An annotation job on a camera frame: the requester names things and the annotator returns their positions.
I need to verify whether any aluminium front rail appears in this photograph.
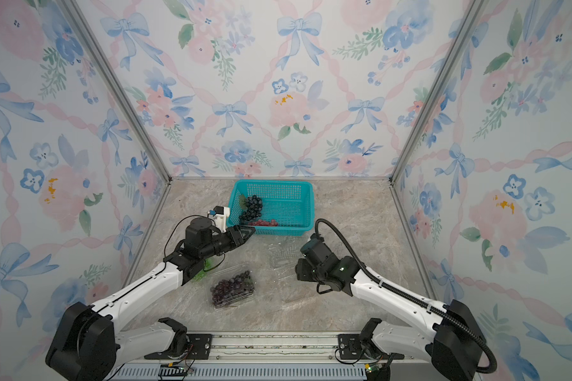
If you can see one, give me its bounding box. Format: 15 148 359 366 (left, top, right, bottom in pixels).
104 334 449 380

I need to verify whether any dark purple grape bunch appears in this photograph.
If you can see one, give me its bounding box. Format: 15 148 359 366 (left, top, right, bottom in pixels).
210 271 255 308

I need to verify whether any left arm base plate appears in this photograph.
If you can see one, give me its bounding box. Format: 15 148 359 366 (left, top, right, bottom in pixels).
144 333 214 361

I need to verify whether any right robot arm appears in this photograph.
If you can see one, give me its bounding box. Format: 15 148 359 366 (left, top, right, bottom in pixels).
296 237 497 380

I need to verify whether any teal plastic basket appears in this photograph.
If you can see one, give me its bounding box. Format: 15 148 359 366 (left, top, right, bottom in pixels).
227 179 315 237

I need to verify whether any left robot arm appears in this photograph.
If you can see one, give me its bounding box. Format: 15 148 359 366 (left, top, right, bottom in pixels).
45 217 256 380

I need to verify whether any black corrugated cable conduit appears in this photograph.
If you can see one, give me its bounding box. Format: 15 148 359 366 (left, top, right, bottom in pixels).
313 218 498 375

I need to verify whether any clear clamshell container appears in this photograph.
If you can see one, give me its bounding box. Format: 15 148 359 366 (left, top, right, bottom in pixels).
208 264 257 310
269 237 308 305

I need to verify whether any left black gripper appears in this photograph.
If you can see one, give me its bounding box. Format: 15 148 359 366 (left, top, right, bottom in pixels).
202 224 256 261

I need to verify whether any green grape bunch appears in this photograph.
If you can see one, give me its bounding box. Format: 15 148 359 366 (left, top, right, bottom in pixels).
192 258 215 282

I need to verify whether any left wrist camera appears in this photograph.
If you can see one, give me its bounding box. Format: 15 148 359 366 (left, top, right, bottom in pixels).
208 206 230 233

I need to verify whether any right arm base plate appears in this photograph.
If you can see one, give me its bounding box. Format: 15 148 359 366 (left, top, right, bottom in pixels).
335 333 390 363

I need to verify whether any red grape bunch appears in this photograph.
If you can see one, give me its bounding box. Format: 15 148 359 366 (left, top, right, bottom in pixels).
247 219 279 227

